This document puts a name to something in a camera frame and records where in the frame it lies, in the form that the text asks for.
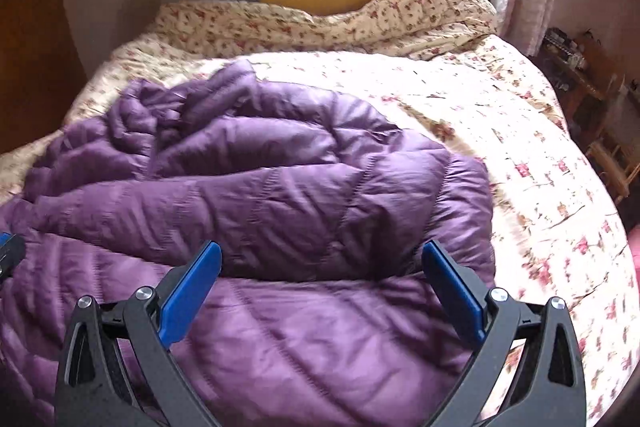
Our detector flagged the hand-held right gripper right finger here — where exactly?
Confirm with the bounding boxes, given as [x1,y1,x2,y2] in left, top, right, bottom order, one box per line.
[421,240,588,427]

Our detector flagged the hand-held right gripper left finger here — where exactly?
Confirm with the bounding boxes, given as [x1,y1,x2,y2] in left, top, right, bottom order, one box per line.
[54,241,223,427]

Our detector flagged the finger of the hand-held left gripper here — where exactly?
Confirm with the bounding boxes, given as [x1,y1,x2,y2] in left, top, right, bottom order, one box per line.
[0,232,27,283]

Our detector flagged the purple down jacket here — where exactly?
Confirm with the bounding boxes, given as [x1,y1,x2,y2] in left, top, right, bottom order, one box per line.
[0,58,497,427]

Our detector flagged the floral bedspread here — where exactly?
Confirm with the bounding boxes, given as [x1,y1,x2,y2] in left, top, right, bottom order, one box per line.
[0,34,640,427]

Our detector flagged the brown wooden wardrobe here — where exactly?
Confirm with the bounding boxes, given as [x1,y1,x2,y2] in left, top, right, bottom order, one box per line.
[0,0,91,155]

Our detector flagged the cluttered wooden table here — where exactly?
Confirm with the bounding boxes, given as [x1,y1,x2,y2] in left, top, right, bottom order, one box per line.
[537,27,640,202]

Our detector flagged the floral pillow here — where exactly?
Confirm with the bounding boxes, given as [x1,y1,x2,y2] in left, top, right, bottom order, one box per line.
[152,0,498,58]

